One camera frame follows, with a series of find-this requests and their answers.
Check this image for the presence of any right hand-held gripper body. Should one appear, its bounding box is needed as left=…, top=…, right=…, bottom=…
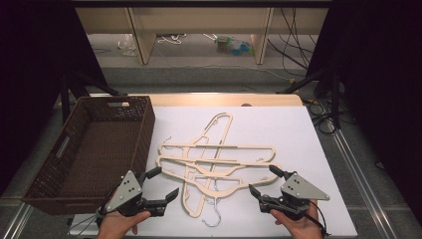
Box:
left=258, top=170, right=331, bottom=222

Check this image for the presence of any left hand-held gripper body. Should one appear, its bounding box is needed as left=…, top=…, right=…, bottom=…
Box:
left=96, top=169, right=167, bottom=218

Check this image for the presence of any cream plastic clothes hanger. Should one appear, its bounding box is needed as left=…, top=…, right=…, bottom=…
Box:
left=180, top=112, right=235, bottom=219
left=157, top=134, right=278, bottom=173
left=155, top=154, right=284, bottom=229

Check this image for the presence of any brown woven basket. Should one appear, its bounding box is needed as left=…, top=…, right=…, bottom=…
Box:
left=22, top=95, right=156, bottom=216

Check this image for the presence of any person's right hand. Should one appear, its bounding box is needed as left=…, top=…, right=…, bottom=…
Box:
left=270, top=198, right=323, bottom=239

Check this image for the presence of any person's left hand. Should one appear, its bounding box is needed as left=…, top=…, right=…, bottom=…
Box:
left=97, top=210, right=152, bottom=239

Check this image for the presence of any white table mat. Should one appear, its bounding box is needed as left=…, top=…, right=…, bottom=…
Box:
left=68, top=105, right=359, bottom=237

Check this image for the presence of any black metal stand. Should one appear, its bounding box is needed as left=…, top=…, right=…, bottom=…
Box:
left=59, top=70, right=121, bottom=124
left=277, top=64, right=343, bottom=131

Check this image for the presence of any light wooden table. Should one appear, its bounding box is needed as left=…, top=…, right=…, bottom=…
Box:
left=127, top=93, right=304, bottom=108

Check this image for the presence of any black curtain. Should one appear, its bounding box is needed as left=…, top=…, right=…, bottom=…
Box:
left=305, top=0, right=422, bottom=227
left=0, top=0, right=110, bottom=197

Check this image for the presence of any clear plastic bag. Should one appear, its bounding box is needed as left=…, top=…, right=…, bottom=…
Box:
left=116, top=33, right=137, bottom=58

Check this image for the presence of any colourful plastic toy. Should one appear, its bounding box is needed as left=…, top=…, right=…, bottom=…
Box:
left=214, top=35, right=256, bottom=57

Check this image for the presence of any right hand-held gripper cable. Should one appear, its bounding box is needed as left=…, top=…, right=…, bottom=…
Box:
left=310, top=200, right=330, bottom=239

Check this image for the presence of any hand-held gripper cable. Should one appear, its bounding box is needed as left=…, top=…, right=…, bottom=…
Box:
left=310, top=200, right=330, bottom=239
left=69, top=212, right=101, bottom=237

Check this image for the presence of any left hand-held gripper cable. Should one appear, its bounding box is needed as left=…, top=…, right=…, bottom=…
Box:
left=69, top=212, right=101, bottom=237

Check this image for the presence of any aluminium floor rail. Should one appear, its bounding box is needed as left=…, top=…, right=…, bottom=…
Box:
left=0, top=201, right=35, bottom=239
left=326, top=119, right=401, bottom=239

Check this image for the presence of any bundle of black cables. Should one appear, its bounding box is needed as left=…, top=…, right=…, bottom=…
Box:
left=267, top=7, right=320, bottom=79

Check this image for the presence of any white cord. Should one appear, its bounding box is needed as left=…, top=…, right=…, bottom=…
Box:
left=156, top=33, right=187, bottom=46

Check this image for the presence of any cream wooden shelf frame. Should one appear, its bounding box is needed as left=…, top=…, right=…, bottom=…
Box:
left=75, top=7, right=329, bottom=66

